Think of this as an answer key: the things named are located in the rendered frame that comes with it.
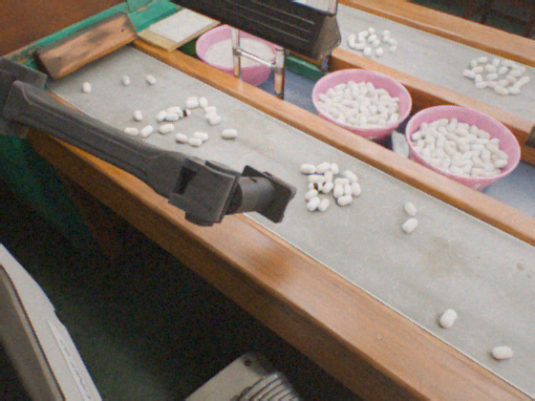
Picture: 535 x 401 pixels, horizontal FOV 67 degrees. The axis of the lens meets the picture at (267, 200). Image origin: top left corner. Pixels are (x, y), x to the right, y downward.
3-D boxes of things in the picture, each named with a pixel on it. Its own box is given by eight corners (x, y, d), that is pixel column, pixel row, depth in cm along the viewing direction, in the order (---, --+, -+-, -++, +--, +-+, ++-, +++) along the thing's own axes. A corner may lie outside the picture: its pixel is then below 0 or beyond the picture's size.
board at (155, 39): (168, 52, 126) (167, 49, 125) (136, 37, 132) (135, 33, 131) (238, 12, 143) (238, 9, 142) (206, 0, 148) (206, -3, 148)
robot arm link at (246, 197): (231, 221, 59) (244, 185, 58) (196, 202, 62) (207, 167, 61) (255, 218, 65) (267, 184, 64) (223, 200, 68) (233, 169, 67)
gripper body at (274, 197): (250, 163, 73) (227, 162, 66) (297, 190, 68) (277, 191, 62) (237, 196, 74) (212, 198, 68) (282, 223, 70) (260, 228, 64)
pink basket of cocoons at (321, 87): (397, 164, 108) (407, 137, 100) (299, 144, 112) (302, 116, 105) (406, 104, 124) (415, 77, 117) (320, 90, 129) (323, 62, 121)
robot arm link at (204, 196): (-32, 118, 63) (-10, 52, 62) (1, 124, 69) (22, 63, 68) (202, 236, 53) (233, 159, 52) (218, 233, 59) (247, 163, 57)
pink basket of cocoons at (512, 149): (481, 223, 95) (499, 197, 88) (378, 173, 106) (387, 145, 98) (516, 159, 109) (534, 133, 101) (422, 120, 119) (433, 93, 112)
